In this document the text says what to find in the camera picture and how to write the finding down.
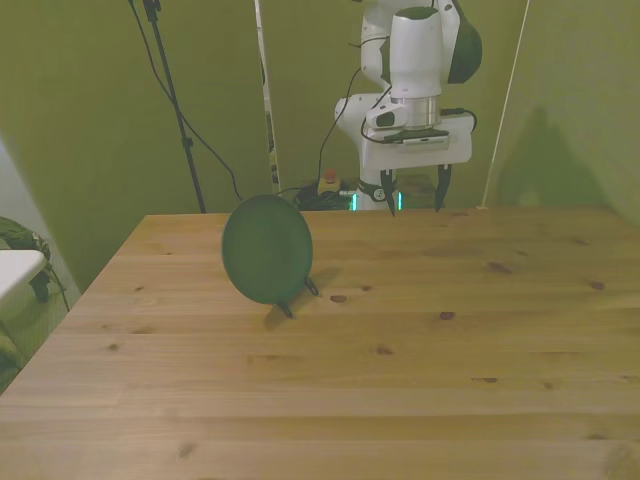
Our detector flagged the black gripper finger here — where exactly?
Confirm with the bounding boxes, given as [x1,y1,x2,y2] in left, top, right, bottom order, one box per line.
[379,168,399,219]
[433,163,453,214]

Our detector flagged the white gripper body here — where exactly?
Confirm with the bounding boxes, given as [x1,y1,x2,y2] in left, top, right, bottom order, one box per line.
[360,112,474,170]

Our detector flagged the dark green round plate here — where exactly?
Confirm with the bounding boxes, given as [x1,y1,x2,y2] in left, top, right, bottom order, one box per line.
[220,194,315,306]

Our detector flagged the yellow red emergency stop button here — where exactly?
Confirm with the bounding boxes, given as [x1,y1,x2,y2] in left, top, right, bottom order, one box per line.
[318,168,342,195]

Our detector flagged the white vertical strip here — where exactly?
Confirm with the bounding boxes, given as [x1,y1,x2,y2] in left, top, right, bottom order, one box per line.
[253,0,282,195]

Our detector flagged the black tripod stand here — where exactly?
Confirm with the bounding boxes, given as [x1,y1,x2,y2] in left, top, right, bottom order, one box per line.
[127,0,209,215]
[128,0,242,202]

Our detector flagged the green patterned fabric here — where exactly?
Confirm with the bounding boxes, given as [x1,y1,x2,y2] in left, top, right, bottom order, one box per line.
[0,216,53,274]

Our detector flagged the white side table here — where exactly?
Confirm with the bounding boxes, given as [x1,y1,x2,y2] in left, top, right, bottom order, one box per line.
[0,249,46,307]

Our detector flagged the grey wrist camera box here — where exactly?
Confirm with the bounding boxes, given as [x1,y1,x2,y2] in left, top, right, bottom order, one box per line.
[383,128,451,148]

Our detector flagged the black cable bundle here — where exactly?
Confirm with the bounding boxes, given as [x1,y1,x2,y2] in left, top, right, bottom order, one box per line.
[291,183,354,212]

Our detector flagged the black cable at robot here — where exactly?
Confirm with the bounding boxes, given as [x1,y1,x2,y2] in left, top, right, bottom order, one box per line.
[275,66,363,197]

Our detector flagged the white hanging cord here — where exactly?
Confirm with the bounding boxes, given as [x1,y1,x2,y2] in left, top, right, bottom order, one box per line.
[477,0,531,212]

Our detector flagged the black wire plate stand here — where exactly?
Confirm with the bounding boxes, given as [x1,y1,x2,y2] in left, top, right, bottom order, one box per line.
[276,272,322,319]

